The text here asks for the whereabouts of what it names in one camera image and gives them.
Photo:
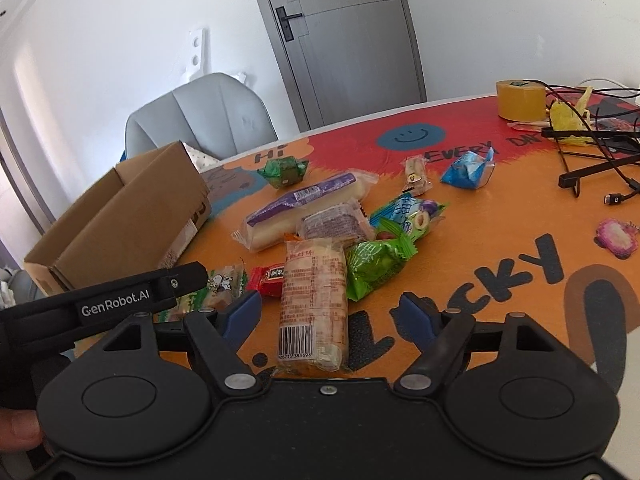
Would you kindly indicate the yellow tape roll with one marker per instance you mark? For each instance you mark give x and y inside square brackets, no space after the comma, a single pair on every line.
[520,102]

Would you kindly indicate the small green snack packet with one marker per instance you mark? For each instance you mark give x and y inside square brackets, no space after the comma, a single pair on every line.
[281,171]

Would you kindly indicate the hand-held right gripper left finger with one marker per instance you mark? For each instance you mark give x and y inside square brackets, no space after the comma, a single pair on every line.
[243,312]

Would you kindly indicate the patterned white cushion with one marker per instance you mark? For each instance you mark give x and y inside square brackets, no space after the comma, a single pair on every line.
[201,159]

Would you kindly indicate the purple white bread packet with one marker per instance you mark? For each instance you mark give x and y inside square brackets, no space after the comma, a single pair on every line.
[300,205]

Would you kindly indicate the large green snack packet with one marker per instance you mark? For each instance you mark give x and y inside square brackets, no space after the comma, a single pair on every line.
[376,262]

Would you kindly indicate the brown cardboard box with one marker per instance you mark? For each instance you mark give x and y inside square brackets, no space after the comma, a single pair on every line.
[125,210]

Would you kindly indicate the small beige snack packet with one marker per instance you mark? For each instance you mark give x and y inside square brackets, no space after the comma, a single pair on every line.
[416,176]

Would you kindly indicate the clear brown bread packet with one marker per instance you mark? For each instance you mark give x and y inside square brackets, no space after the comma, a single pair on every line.
[336,224]

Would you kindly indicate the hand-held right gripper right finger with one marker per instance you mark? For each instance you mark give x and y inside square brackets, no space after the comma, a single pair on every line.
[417,314]

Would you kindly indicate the blue green cartoon packet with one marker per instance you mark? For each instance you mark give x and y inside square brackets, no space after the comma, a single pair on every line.
[417,212]

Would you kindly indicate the grey chair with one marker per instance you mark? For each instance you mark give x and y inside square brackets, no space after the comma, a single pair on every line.
[210,110]

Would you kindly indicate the blue snack packet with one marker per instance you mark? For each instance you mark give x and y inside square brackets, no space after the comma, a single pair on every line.
[467,170]

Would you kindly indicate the crumpled yellow wrapper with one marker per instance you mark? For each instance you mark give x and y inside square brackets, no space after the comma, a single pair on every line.
[567,117]

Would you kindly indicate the colourful printed tablecloth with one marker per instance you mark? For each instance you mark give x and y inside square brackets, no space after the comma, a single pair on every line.
[500,240]

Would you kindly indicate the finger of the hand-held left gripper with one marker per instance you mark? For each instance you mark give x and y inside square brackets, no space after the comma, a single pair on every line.
[186,277]

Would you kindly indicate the person's left hand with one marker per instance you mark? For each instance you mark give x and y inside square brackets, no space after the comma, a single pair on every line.
[17,427]

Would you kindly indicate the black metal stand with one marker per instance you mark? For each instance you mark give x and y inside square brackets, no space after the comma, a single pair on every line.
[595,170]

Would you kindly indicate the green white cartoon packet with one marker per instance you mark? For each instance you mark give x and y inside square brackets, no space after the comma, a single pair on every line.
[220,287]

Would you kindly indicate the tan barcode biscuit packet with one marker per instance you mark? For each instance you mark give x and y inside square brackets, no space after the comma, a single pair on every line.
[313,305]

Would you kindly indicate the grey door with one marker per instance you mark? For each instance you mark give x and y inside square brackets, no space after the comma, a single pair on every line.
[350,35]

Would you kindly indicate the small red snack packet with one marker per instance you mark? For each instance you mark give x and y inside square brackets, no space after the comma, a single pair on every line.
[266,281]

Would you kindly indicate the white wall bracket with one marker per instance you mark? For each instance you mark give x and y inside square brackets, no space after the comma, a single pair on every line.
[194,52]

